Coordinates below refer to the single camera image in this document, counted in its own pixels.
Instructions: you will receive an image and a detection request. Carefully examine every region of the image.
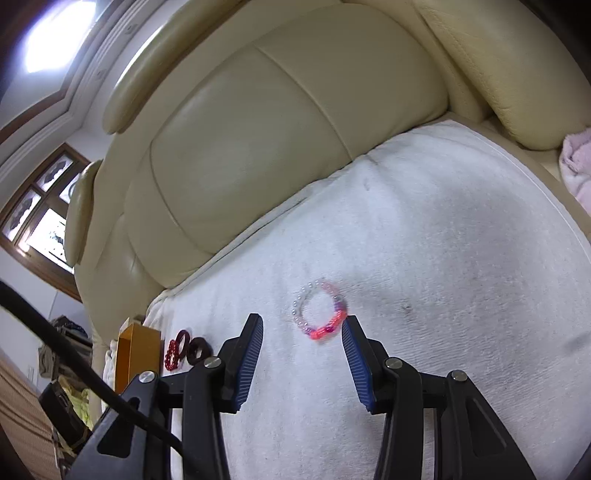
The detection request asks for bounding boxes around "ceiling light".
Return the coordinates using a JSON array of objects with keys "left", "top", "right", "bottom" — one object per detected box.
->
[{"left": 21, "top": 0, "right": 109, "bottom": 75}]

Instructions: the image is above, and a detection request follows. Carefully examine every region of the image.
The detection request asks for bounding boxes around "green cushion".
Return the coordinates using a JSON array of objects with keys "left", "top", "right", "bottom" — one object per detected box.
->
[{"left": 60, "top": 376, "right": 105, "bottom": 428}]

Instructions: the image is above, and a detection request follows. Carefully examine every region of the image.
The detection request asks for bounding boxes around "pink mixed bead bracelet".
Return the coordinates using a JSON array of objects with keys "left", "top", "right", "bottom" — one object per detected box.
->
[{"left": 291, "top": 279, "right": 348, "bottom": 343}]

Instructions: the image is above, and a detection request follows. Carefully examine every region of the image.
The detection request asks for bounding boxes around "dark chair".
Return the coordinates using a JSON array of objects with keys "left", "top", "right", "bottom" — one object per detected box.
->
[{"left": 39, "top": 383, "right": 86, "bottom": 448}]

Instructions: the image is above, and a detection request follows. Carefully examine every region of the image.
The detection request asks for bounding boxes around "beige striped curtain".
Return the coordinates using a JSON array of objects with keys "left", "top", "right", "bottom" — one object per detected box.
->
[{"left": 0, "top": 346, "right": 61, "bottom": 480}]

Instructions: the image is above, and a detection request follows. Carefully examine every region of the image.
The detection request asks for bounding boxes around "red bead bracelet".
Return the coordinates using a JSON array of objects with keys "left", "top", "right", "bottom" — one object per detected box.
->
[{"left": 165, "top": 339, "right": 183, "bottom": 371}]

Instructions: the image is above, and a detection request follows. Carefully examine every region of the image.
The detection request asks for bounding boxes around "wooden glass door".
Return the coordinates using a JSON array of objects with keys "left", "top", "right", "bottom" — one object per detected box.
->
[{"left": 0, "top": 143, "right": 90, "bottom": 301}]

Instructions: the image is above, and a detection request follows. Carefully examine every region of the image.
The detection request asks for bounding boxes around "beige leather armchair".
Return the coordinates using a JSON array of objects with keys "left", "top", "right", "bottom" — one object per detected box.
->
[{"left": 413, "top": 0, "right": 591, "bottom": 185}]

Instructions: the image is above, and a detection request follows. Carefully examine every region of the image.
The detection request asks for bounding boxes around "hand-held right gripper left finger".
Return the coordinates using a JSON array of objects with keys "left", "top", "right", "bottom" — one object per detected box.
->
[{"left": 62, "top": 313, "right": 265, "bottom": 480}]

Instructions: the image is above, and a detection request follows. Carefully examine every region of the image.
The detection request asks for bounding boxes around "dark brown bangle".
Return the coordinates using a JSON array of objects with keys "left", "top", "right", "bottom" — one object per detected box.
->
[{"left": 187, "top": 338, "right": 209, "bottom": 367}]

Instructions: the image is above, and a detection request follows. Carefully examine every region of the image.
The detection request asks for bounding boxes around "white blanket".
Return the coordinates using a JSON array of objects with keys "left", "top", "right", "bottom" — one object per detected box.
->
[{"left": 102, "top": 119, "right": 591, "bottom": 480}]

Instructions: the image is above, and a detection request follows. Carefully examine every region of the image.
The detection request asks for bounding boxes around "clothes heap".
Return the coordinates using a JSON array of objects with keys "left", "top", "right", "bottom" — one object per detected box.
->
[{"left": 46, "top": 316, "right": 90, "bottom": 344}]

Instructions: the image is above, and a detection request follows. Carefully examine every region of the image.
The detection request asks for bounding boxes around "beige leather sofa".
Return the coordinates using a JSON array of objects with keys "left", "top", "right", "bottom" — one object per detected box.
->
[{"left": 64, "top": 0, "right": 490, "bottom": 352}]

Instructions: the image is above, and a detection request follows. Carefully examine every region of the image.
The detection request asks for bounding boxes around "orange cardboard box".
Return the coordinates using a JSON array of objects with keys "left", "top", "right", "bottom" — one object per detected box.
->
[{"left": 115, "top": 322, "right": 163, "bottom": 395}]

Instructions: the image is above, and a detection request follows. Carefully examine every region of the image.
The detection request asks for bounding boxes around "pink cloth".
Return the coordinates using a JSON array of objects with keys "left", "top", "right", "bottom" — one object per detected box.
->
[{"left": 558, "top": 133, "right": 591, "bottom": 213}]

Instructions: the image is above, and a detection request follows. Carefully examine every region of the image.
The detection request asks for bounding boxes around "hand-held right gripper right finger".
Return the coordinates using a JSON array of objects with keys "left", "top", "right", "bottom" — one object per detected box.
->
[{"left": 341, "top": 315, "right": 539, "bottom": 480}]

